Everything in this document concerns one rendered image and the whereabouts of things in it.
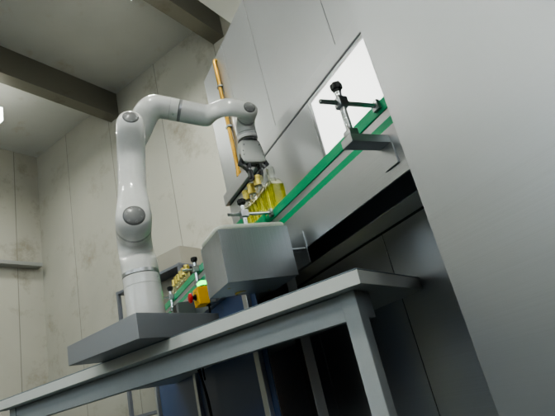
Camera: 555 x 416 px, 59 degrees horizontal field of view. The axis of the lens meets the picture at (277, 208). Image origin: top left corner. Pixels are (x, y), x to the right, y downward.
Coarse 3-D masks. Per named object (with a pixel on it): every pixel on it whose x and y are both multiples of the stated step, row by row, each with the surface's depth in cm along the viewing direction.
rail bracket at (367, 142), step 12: (336, 84) 114; (336, 96) 114; (336, 108) 113; (372, 108) 119; (348, 120) 111; (348, 132) 110; (348, 144) 109; (360, 144) 110; (372, 144) 111; (384, 144) 113; (384, 156) 114; (396, 156) 110
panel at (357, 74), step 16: (352, 64) 154; (368, 64) 147; (336, 80) 162; (352, 80) 154; (368, 80) 147; (320, 96) 171; (352, 96) 155; (368, 96) 147; (320, 112) 171; (336, 112) 163; (352, 112) 155; (320, 128) 171; (336, 128) 163
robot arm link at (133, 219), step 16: (128, 112) 175; (128, 128) 173; (144, 128) 177; (128, 144) 174; (144, 144) 177; (128, 160) 173; (144, 160) 177; (128, 176) 171; (144, 176) 174; (128, 192) 166; (144, 192) 169; (128, 208) 159; (144, 208) 161; (128, 224) 157; (144, 224) 159; (128, 240) 162
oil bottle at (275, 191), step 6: (270, 180) 176; (276, 180) 176; (270, 186) 174; (276, 186) 175; (282, 186) 176; (270, 192) 174; (276, 192) 174; (282, 192) 175; (270, 198) 175; (276, 198) 173; (282, 198) 174; (270, 204) 175; (276, 204) 172
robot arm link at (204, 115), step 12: (180, 108) 190; (192, 108) 191; (204, 108) 192; (216, 108) 190; (228, 108) 188; (240, 108) 188; (252, 108) 190; (180, 120) 192; (192, 120) 192; (204, 120) 193; (240, 120) 193; (252, 120) 192
